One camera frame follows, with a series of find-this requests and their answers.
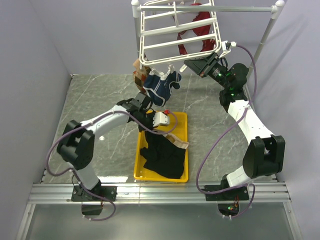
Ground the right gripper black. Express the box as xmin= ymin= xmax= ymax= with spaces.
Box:
xmin=183 ymin=52 xmax=230 ymax=90

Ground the black underwear beige waistband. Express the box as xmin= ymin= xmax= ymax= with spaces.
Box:
xmin=139 ymin=131 xmax=189 ymax=179

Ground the white clip hanger frame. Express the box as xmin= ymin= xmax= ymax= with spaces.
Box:
xmin=131 ymin=0 xmax=222 ymax=67

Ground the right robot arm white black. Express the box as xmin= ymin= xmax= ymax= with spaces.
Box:
xmin=184 ymin=53 xmax=286 ymax=201

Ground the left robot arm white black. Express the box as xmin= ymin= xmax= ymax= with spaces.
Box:
xmin=57 ymin=93 xmax=170 ymax=201

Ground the navy blue underwear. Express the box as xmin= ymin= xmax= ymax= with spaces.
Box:
xmin=143 ymin=70 xmax=182 ymax=107

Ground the red bra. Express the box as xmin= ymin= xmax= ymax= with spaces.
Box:
xmin=177 ymin=11 xmax=216 ymax=55

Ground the argyle brown sock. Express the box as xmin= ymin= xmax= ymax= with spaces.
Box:
xmin=132 ymin=59 xmax=152 ymax=94

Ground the yellow plastic tray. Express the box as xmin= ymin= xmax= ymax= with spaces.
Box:
xmin=133 ymin=112 xmax=189 ymax=183

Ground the white drying rack stand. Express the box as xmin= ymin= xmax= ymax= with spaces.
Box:
xmin=130 ymin=0 xmax=286 ymax=111

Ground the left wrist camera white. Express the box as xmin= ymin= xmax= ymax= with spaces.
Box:
xmin=152 ymin=111 xmax=170 ymax=128

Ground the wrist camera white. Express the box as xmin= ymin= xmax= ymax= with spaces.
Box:
xmin=152 ymin=111 xmax=170 ymax=128
xmin=218 ymin=40 xmax=237 ymax=59

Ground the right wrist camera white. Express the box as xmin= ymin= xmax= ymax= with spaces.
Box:
xmin=218 ymin=40 xmax=237 ymax=59

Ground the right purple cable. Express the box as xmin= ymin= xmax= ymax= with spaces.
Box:
xmin=195 ymin=44 xmax=257 ymax=219

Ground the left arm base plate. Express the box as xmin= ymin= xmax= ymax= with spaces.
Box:
xmin=70 ymin=185 xmax=117 ymax=216

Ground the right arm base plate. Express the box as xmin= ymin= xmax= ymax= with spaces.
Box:
xmin=204 ymin=184 xmax=251 ymax=218

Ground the aluminium mounting rail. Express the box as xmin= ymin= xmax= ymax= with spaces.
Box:
xmin=27 ymin=181 xmax=291 ymax=205

